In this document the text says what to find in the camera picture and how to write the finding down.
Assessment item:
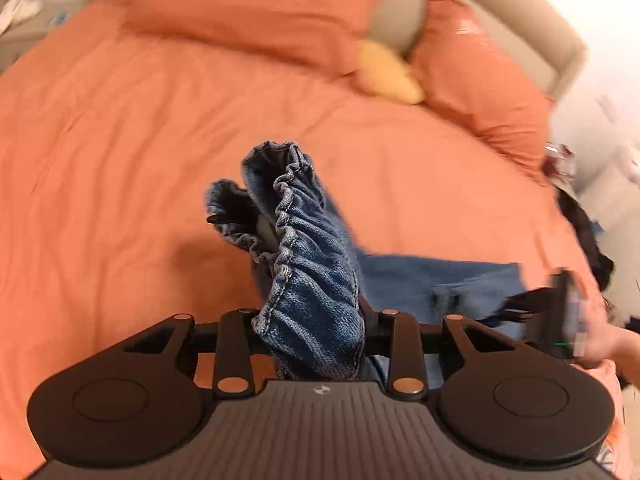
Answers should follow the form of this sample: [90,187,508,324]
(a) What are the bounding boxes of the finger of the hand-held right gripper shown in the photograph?
[482,287,551,328]

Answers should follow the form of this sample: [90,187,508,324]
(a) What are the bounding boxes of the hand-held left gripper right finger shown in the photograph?
[360,300,521,401]

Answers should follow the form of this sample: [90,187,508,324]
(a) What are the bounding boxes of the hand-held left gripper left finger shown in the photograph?
[120,310,258,398]

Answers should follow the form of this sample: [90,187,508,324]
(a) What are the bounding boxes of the blue denim pants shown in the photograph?
[205,140,531,396]

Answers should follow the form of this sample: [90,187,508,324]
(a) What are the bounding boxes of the person's right forearm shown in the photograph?
[582,326,640,371]

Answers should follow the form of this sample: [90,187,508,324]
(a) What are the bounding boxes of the black puffer jacket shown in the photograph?
[555,185,616,291]

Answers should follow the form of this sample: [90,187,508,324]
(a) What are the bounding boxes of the bed with orange sheet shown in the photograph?
[0,0,631,480]

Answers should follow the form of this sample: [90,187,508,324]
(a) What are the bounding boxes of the orange pillow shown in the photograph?
[125,0,396,76]
[410,0,556,181]

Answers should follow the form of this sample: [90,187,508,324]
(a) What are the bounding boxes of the yellow cushion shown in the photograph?
[357,40,426,106]

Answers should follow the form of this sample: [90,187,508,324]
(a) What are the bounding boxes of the beige padded headboard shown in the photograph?
[370,0,588,101]

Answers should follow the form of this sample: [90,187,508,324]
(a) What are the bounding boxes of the beige nightstand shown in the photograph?
[0,0,76,76]

